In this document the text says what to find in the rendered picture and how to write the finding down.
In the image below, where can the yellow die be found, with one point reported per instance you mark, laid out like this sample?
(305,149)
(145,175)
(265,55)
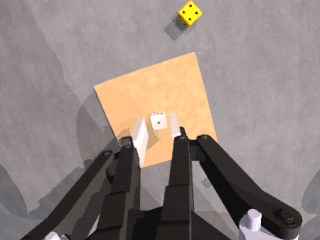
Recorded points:
(189,13)

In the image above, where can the white die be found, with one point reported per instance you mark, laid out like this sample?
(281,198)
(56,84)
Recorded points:
(158,120)

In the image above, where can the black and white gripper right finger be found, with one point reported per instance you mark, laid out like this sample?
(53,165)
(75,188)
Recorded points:
(257,214)

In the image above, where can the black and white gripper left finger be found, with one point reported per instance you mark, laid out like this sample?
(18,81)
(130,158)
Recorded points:
(75,215)

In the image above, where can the peach flat square mat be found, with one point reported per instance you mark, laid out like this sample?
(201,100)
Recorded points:
(173,86)

